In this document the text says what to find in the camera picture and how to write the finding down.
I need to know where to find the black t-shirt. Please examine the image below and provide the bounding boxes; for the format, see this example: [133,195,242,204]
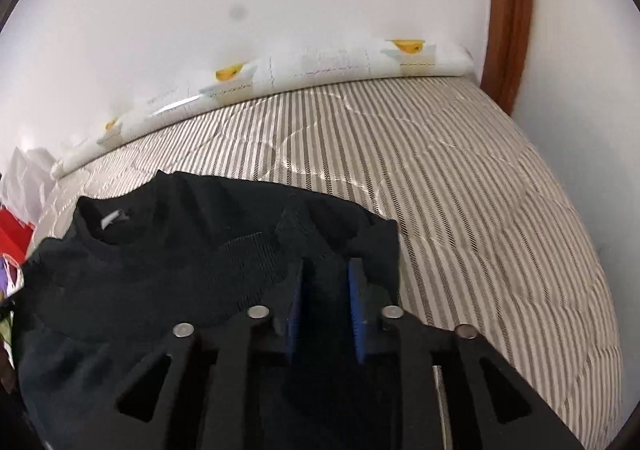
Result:
[12,172,399,449]

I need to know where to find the striped beige mattress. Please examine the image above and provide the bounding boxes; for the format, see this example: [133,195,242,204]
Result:
[35,78,623,449]

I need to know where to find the white rolled blanket yellow prints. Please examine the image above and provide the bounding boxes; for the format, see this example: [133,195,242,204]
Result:
[51,39,474,179]

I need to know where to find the purple garment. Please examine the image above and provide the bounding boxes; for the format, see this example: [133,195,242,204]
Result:
[0,254,24,300]

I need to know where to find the red box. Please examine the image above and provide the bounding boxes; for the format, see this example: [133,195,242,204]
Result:
[0,207,34,265]

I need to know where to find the white plastic bag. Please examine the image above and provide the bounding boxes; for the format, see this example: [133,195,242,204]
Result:
[1,148,55,225]

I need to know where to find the brown wooden door frame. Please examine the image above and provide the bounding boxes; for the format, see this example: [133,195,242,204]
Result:
[480,0,534,114]

